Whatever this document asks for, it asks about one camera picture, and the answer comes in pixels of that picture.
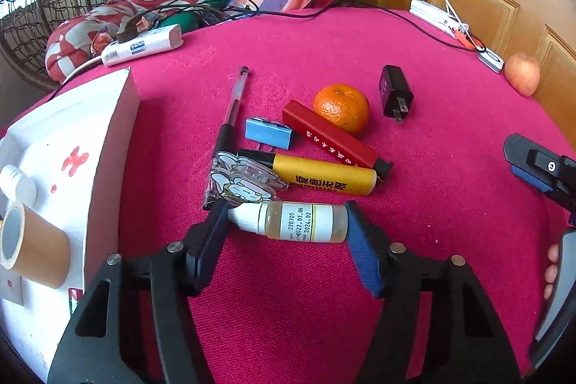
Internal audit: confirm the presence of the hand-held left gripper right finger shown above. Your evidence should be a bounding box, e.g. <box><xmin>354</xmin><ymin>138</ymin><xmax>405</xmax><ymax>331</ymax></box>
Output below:
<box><xmin>344</xmin><ymin>200</ymin><xmax>523</xmax><ymax>384</ymax></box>

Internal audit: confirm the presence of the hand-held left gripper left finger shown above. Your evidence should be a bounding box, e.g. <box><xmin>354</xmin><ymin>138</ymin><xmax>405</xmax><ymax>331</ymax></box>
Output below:
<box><xmin>47</xmin><ymin>199</ymin><xmax>232</xmax><ymax>384</ymax></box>

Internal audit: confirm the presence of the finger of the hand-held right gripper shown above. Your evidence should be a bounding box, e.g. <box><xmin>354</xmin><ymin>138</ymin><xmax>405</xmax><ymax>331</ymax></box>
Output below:
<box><xmin>503</xmin><ymin>134</ymin><xmax>576</xmax><ymax>227</ymax></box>

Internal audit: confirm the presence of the clear dropper bottle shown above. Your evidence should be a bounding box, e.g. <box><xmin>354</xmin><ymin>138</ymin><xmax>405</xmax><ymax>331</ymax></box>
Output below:
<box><xmin>227</xmin><ymin>200</ymin><xmax>349</xmax><ymax>244</ymax></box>

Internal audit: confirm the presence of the blue binder clip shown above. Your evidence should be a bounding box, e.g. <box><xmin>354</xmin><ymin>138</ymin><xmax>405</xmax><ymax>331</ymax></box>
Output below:
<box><xmin>245</xmin><ymin>117</ymin><xmax>294</xmax><ymax>152</ymax></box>

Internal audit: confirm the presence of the white cardboard box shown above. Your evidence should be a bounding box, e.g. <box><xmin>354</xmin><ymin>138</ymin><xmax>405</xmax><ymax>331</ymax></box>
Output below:
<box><xmin>0</xmin><ymin>67</ymin><xmax>141</xmax><ymax>382</ymax></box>

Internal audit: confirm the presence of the person's right hand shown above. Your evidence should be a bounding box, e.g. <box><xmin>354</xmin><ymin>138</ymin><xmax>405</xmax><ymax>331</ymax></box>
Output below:
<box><xmin>543</xmin><ymin>244</ymin><xmax>561</xmax><ymax>301</ymax></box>

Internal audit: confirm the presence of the magenta table cloth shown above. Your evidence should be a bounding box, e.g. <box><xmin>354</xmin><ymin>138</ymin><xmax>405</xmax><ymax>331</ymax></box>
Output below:
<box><xmin>0</xmin><ymin>4</ymin><xmax>576</xmax><ymax>384</ymax></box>

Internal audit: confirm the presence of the yellow marker pen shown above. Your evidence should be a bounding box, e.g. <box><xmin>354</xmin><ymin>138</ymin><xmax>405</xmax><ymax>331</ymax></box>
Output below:
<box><xmin>236</xmin><ymin>149</ymin><xmax>379</xmax><ymax>196</ymax></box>

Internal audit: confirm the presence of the red apple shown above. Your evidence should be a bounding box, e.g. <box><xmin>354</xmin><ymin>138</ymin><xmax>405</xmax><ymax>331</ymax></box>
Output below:
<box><xmin>504</xmin><ymin>52</ymin><xmax>541</xmax><ymax>98</ymax></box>

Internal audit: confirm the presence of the red rectangular stick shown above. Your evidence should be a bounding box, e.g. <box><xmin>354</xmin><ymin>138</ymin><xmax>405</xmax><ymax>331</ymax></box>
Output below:
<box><xmin>282</xmin><ymin>99</ymin><xmax>393</xmax><ymax>181</ymax></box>

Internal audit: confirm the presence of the clear gel pen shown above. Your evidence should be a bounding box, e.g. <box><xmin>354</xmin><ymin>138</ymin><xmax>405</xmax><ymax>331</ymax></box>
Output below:
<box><xmin>202</xmin><ymin>66</ymin><xmax>250</xmax><ymax>211</ymax></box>

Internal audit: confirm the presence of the orange tangerine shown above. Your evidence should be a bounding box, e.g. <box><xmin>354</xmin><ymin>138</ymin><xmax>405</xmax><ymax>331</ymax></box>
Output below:
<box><xmin>312</xmin><ymin>83</ymin><xmax>371</xmax><ymax>136</ymax></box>

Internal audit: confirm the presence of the black charger plug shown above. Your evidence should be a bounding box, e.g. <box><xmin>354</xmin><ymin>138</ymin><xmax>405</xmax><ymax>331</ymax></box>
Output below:
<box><xmin>380</xmin><ymin>64</ymin><xmax>415</xmax><ymax>125</ymax></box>

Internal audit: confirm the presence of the brown tape roll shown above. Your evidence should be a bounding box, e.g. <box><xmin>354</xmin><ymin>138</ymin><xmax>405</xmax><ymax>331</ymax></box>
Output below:
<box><xmin>0</xmin><ymin>202</ymin><xmax>72</xmax><ymax>290</ymax></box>

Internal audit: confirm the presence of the white power bank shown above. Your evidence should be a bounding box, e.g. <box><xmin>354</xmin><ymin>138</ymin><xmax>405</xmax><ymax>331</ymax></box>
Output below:
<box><xmin>409</xmin><ymin>0</ymin><xmax>469</xmax><ymax>38</ymax></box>

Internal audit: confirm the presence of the small white bottle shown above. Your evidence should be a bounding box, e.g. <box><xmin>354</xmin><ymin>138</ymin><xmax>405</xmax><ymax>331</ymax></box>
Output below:
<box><xmin>0</xmin><ymin>164</ymin><xmax>37</xmax><ymax>205</ymax></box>

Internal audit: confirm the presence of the white power strip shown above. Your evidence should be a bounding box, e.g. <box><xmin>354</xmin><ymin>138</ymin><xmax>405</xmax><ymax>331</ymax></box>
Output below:
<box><xmin>101</xmin><ymin>24</ymin><xmax>184</xmax><ymax>67</ymax></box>

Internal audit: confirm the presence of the green cloth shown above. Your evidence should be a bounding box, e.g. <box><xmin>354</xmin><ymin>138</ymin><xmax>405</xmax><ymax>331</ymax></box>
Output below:
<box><xmin>157</xmin><ymin>0</ymin><xmax>237</xmax><ymax>34</ymax></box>

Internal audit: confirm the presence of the red white bolster cushion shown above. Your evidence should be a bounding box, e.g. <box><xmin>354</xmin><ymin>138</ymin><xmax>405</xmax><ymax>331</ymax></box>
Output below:
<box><xmin>45</xmin><ymin>0</ymin><xmax>149</xmax><ymax>84</ymax></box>

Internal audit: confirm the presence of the cartoon acrylic keychain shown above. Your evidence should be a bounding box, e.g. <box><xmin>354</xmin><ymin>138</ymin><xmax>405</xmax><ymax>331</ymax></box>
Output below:
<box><xmin>209</xmin><ymin>150</ymin><xmax>289</xmax><ymax>205</ymax></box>

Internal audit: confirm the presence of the grey white wireless charger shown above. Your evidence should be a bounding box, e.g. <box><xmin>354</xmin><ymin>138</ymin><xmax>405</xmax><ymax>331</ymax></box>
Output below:
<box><xmin>478</xmin><ymin>51</ymin><xmax>505</xmax><ymax>73</ymax></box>

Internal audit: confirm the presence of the white short cable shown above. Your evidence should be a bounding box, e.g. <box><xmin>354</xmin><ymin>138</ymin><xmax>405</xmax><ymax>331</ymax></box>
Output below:
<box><xmin>445</xmin><ymin>0</ymin><xmax>469</xmax><ymax>34</ymax></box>

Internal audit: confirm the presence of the white power cord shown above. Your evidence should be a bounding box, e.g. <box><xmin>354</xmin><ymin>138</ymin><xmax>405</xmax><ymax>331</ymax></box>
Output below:
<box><xmin>56</xmin><ymin>55</ymin><xmax>106</xmax><ymax>85</ymax></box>

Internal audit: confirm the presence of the black wall plug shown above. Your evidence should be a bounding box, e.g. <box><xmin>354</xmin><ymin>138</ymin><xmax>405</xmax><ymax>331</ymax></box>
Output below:
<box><xmin>117</xmin><ymin>17</ymin><xmax>144</xmax><ymax>45</ymax></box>

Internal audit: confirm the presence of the long black cable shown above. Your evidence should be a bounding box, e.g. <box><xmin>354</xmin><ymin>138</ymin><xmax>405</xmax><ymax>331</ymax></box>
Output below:
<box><xmin>135</xmin><ymin>0</ymin><xmax>489</xmax><ymax>56</ymax></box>

